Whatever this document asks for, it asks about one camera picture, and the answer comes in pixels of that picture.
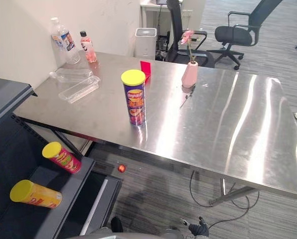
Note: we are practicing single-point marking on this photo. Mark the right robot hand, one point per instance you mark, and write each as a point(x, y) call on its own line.
point(198, 227)

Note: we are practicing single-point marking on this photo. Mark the purple chips can yellow lid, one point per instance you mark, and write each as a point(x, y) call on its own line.
point(135, 99)

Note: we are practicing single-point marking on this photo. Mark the red chips can yellow lid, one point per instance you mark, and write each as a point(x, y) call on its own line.
point(63, 158)

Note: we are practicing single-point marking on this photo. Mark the black metal shelf unit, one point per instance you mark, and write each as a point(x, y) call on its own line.
point(34, 174)

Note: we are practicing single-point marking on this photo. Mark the small red ball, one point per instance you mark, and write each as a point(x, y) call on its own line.
point(121, 168)

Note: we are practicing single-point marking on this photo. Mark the stainless steel table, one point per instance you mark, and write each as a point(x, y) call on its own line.
point(188, 112)

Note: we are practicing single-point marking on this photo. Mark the pink vase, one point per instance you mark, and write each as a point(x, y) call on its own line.
point(190, 75)

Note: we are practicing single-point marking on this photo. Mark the red card box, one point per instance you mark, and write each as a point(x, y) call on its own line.
point(146, 70)

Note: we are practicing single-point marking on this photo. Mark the clear plastic tray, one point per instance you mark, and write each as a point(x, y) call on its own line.
point(72, 74)
point(80, 88)

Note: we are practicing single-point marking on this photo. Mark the pink artificial flower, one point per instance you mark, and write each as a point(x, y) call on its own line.
point(188, 39)

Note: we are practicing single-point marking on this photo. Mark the black mesh office chair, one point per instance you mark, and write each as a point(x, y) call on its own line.
point(181, 37)
point(238, 32)

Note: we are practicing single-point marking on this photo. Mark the white air purifier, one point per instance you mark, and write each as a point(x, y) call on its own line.
point(145, 43)

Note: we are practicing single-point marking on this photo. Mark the small pink drink bottle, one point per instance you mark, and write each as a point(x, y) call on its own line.
point(87, 48)

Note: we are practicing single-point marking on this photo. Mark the white desk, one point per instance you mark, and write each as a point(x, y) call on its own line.
point(161, 10)

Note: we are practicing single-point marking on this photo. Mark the large clear water bottle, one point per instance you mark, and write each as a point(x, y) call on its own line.
point(65, 43)

